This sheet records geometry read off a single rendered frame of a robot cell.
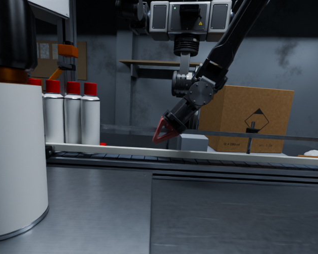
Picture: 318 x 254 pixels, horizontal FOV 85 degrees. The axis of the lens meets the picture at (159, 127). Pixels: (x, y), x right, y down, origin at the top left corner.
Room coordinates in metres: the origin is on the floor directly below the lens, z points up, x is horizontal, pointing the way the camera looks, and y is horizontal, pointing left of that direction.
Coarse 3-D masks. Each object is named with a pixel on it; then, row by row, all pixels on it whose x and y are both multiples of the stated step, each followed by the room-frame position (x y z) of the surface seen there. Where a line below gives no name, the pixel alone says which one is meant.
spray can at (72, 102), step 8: (72, 88) 0.49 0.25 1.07; (72, 96) 0.48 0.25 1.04; (80, 96) 0.50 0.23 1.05; (64, 104) 0.48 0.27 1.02; (72, 104) 0.48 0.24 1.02; (80, 104) 0.49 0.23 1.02; (64, 112) 0.49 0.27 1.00; (72, 112) 0.48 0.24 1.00; (80, 112) 0.49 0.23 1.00; (72, 120) 0.48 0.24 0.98; (80, 120) 0.49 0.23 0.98; (72, 128) 0.48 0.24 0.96; (80, 128) 0.49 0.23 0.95; (72, 136) 0.48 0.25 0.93; (80, 136) 0.49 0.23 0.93; (72, 152) 0.48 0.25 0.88
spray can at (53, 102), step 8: (48, 80) 0.47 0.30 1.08; (48, 88) 0.47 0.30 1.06; (56, 88) 0.48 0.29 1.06; (48, 96) 0.46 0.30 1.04; (56, 96) 0.47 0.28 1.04; (48, 104) 0.46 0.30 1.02; (56, 104) 0.47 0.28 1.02; (48, 112) 0.46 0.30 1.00; (56, 112) 0.47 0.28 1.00; (48, 120) 0.46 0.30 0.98; (56, 120) 0.47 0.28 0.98; (64, 120) 0.49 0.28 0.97; (48, 128) 0.46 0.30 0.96; (56, 128) 0.47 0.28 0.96; (64, 128) 0.49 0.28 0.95; (48, 136) 0.46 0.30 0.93; (56, 136) 0.46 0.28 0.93; (64, 136) 0.49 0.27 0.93; (56, 152) 0.46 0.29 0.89
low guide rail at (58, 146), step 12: (48, 144) 0.45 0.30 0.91; (60, 144) 0.45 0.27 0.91; (72, 144) 0.46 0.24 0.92; (156, 156) 0.46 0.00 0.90; (168, 156) 0.46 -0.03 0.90; (180, 156) 0.46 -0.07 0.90; (192, 156) 0.46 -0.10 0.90; (204, 156) 0.46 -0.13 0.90; (216, 156) 0.46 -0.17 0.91; (228, 156) 0.47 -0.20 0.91; (240, 156) 0.47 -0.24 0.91; (252, 156) 0.47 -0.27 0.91; (264, 156) 0.47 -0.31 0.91; (276, 156) 0.47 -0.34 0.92; (288, 156) 0.48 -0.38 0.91
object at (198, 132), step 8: (104, 128) 0.53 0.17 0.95; (112, 128) 0.53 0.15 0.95; (120, 128) 0.53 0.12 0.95; (128, 128) 0.53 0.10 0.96; (136, 128) 0.53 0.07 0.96; (144, 128) 0.53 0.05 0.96; (152, 128) 0.54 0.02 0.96; (232, 136) 0.55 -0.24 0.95; (240, 136) 0.55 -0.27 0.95; (248, 136) 0.55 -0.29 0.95; (256, 136) 0.55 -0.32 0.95; (264, 136) 0.55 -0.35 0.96; (272, 136) 0.55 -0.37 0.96; (280, 136) 0.55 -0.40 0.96; (288, 136) 0.55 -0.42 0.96; (296, 136) 0.56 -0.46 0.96
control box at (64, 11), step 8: (32, 0) 0.53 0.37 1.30; (40, 0) 0.54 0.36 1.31; (48, 0) 0.56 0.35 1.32; (56, 0) 0.58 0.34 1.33; (64, 0) 0.60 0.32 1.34; (32, 8) 0.54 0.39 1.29; (40, 8) 0.55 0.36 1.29; (48, 8) 0.56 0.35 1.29; (56, 8) 0.58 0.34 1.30; (64, 8) 0.60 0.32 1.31; (40, 16) 0.60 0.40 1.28; (48, 16) 0.59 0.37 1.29; (56, 16) 0.59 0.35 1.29; (64, 16) 0.60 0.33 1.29; (56, 24) 0.66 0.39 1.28
